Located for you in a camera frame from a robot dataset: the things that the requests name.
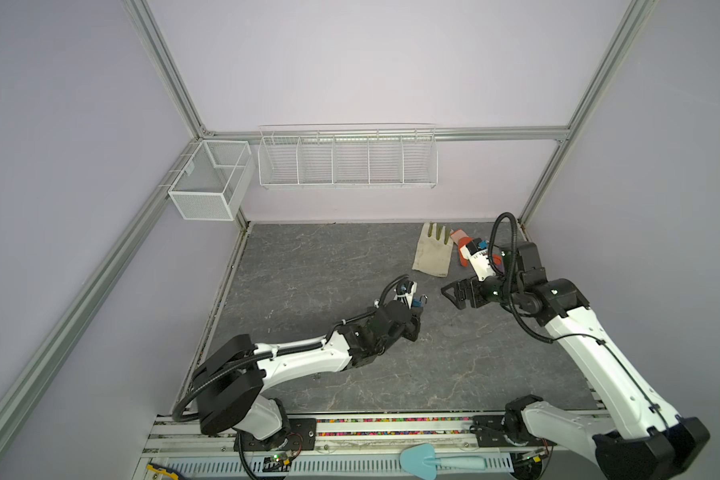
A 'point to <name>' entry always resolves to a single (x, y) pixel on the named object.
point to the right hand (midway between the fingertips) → (458, 286)
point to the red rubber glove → (460, 238)
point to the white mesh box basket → (215, 181)
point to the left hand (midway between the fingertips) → (419, 312)
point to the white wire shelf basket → (348, 155)
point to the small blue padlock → (417, 302)
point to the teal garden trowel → (420, 461)
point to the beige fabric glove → (432, 256)
